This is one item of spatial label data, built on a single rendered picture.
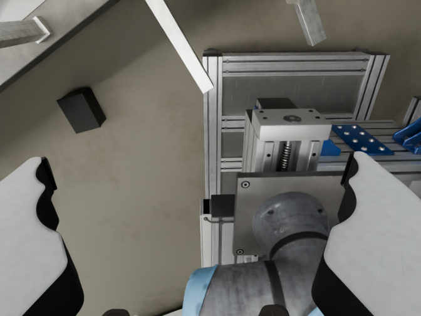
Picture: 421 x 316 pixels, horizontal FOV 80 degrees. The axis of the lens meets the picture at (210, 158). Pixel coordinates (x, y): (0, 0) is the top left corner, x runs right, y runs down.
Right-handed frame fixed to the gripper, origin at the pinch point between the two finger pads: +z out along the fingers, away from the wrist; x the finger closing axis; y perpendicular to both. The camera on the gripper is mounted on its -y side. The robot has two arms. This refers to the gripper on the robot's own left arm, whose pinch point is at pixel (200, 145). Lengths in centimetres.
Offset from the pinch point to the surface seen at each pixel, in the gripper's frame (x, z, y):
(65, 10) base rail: -33, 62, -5
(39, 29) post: -39, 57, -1
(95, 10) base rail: -26, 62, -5
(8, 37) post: -38, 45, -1
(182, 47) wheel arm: -4.2, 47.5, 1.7
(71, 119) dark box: -72, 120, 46
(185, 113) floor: -11, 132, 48
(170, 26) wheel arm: -6.4, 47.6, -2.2
